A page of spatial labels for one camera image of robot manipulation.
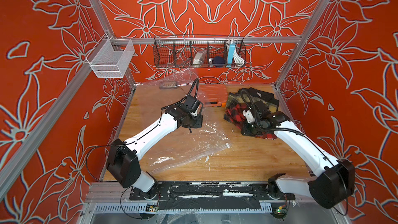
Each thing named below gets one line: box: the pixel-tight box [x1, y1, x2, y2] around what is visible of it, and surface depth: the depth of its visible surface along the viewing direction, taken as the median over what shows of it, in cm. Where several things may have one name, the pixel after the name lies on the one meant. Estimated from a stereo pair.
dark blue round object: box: [212, 56, 226, 68], surface depth 97 cm
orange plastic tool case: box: [197, 84, 228, 108], surface depth 106 cm
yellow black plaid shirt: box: [226, 87, 280, 112], surface depth 107 cm
